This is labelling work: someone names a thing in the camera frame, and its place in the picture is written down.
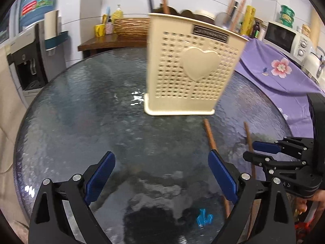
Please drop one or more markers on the purple floral cloth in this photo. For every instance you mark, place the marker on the purple floral cloth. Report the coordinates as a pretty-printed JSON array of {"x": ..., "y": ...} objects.
[{"x": 279, "y": 89}]

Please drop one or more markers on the brown wooden sink cabinet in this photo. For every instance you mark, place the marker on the brown wooden sink cabinet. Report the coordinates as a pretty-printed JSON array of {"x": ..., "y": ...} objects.
[{"x": 106, "y": 43}]

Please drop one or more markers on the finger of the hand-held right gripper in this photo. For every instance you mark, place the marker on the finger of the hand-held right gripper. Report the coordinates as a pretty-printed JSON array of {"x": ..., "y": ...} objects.
[
  {"x": 269, "y": 166},
  {"x": 265, "y": 147}
]

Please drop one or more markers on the brown glass bottle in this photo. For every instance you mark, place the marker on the brown glass bottle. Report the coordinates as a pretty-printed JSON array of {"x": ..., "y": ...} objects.
[{"x": 256, "y": 30}]

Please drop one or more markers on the grey water dispenser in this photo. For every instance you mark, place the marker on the grey water dispenser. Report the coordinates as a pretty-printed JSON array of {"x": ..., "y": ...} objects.
[{"x": 22, "y": 56}]

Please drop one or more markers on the blue toothbrush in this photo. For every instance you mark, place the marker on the blue toothbrush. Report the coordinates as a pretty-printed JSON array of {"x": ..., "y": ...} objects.
[{"x": 108, "y": 11}]

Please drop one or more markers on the person's right hand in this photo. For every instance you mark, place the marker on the person's right hand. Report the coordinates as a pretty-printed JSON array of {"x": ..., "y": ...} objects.
[{"x": 301, "y": 205}]

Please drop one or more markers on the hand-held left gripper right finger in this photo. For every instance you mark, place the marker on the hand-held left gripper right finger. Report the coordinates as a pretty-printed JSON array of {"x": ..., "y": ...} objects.
[{"x": 223, "y": 178}]

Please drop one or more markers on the rolled bamboo mat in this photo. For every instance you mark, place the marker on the rolled bamboo mat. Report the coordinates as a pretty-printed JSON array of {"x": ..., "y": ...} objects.
[{"x": 314, "y": 30}]

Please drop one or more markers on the small blue plastic clip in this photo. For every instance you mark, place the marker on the small blue plastic clip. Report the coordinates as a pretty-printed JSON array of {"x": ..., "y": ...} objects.
[{"x": 204, "y": 218}]

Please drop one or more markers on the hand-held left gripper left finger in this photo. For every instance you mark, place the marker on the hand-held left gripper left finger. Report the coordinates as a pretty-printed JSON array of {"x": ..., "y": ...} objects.
[{"x": 100, "y": 178}]

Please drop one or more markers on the brown and cream rice cooker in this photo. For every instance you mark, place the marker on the brown and cream rice cooker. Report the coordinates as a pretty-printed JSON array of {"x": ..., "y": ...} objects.
[{"x": 204, "y": 14}]

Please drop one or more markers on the yellow cup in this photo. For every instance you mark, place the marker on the yellow cup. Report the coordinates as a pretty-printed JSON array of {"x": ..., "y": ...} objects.
[{"x": 99, "y": 30}]

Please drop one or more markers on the white paper cup stack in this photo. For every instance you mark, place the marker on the white paper cup stack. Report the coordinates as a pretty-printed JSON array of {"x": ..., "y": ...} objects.
[{"x": 51, "y": 28}]

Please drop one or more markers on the blue water jug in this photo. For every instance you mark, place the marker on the blue water jug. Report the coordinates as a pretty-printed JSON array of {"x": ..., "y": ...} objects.
[{"x": 38, "y": 2}]

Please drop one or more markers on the green plastic container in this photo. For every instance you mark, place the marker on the green plastic container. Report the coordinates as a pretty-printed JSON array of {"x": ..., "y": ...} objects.
[
  {"x": 287, "y": 9},
  {"x": 287, "y": 16},
  {"x": 286, "y": 22}
]

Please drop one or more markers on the white electric kettle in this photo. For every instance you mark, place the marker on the white electric kettle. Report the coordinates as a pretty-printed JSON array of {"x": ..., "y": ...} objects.
[{"x": 311, "y": 66}]

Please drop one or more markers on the beige plastic utensil holder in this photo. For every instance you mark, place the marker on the beige plastic utensil holder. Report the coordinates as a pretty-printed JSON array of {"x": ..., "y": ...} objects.
[{"x": 172, "y": 68}]

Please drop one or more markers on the yellow soap pump bottle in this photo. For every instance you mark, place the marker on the yellow soap pump bottle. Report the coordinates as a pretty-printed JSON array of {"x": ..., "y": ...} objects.
[{"x": 117, "y": 14}]

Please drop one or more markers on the pink dotted pump bottle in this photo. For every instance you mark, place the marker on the pink dotted pump bottle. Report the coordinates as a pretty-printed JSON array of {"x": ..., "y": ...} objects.
[{"x": 109, "y": 26}]

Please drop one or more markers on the tan lidded jar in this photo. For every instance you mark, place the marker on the tan lidded jar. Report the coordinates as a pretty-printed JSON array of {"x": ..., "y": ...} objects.
[{"x": 306, "y": 30}]

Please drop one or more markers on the white microwave oven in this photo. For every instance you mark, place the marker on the white microwave oven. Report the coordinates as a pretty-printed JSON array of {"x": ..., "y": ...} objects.
[{"x": 279, "y": 38}]

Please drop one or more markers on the teal cup holder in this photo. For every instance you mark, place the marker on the teal cup holder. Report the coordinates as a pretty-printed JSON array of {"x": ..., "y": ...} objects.
[{"x": 62, "y": 38}]

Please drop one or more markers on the metal spoon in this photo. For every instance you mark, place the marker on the metal spoon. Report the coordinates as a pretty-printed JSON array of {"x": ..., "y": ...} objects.
[{"x": 223, "y": 19}]

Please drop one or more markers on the yellow wrap roll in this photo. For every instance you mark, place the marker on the yellow wrap roll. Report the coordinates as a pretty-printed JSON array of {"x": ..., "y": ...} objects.
[{"x": 248, "y": 20}]

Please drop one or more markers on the woven pattern ceramic basin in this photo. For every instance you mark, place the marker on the woven pattern ceramic basin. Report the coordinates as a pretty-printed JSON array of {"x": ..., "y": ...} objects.
[{"x": 132, "y": 28}]

